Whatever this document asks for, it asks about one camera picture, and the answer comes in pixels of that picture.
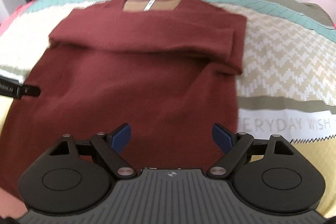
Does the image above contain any maroon red t-shirt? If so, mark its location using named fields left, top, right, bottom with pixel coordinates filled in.
left=1, top=0, right=247, bottom=196

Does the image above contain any pink red blanket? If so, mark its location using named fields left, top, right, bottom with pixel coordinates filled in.
left=0, top=1, right=35, bottom=35

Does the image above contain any patterned beige teal bedspread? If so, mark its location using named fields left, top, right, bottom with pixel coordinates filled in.
left=1, top=0, right=335, bottom=217

